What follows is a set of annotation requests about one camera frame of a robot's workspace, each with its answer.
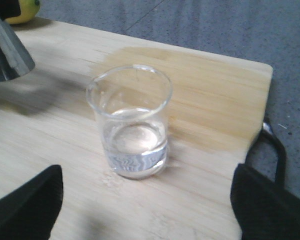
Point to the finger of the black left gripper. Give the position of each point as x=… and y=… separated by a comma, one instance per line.
x=9, y=9

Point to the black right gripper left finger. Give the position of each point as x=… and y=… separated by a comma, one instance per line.
x=30, y=211

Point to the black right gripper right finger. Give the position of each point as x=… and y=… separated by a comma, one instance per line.
x=263, y=210

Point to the steel jigger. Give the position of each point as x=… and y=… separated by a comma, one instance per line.
x=15, y=60

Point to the glass beaker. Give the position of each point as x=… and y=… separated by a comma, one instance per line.
x=130, y=108

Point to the yellow lemon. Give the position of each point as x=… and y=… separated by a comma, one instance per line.
x=27, y=11

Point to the wooden cutting board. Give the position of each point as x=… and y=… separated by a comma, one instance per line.
x=216, y=111

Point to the black cutting board handle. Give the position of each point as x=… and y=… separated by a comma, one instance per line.
x=268, y=133

